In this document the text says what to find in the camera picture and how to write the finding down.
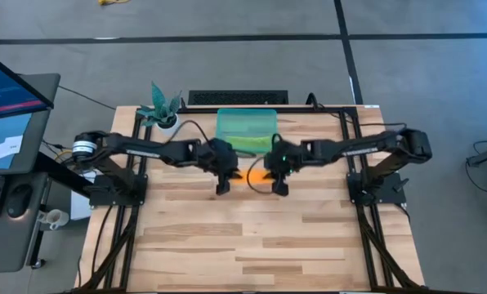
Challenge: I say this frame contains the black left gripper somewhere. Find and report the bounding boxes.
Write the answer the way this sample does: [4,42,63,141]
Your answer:
[199,137,244,197]

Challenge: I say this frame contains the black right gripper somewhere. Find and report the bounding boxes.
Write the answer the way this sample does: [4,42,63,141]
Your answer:
[262,140,311,198]

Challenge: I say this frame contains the orange microfiber towel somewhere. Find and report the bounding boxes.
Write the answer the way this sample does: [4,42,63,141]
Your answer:
[230,167,275,187]

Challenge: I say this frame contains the green microfiber towel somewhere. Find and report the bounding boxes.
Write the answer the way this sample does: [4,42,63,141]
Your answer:
[223,136,274,154]

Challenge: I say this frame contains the teal plastic basket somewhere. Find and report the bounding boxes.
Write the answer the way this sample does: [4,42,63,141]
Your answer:
[215,107,279,154]

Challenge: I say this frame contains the snake plant in white pot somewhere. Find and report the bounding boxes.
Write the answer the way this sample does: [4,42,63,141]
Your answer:
[136,79,185,138]

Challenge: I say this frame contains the white box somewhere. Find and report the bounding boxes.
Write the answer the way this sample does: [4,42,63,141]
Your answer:
[69,169,101,222]

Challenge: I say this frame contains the white cup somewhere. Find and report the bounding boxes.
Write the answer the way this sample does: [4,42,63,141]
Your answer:
[36,208,70,231]

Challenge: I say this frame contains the grey computer desk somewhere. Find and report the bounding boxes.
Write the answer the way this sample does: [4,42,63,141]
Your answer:
[0,73,62,275]

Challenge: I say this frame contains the black computer mouse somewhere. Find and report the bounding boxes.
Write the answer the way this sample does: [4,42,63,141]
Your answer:
[4,183,35,221]

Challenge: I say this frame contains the white paper note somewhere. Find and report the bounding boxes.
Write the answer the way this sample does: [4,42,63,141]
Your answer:
[0,135,25,161]

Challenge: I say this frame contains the computer monitor with blue screen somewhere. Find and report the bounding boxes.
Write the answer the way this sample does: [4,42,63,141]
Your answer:
[0,47,56,123]

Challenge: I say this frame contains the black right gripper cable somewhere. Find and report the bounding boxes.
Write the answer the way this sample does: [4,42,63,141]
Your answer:
[246,132,284,195]

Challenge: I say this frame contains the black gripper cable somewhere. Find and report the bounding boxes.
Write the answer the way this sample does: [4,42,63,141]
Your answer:
[166,118,257,159]
[246,132,284,195]

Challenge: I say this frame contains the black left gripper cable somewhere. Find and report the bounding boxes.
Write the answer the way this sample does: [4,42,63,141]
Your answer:
[166,118,257,159]

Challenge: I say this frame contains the black aluminium table frame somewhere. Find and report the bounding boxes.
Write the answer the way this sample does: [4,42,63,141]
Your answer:
[74,105,427,294]

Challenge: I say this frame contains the long black cable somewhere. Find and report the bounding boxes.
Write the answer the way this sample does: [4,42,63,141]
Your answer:
[306,92,409,131]

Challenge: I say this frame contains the yellow wires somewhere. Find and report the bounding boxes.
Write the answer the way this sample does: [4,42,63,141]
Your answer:
[54,149,75,163]

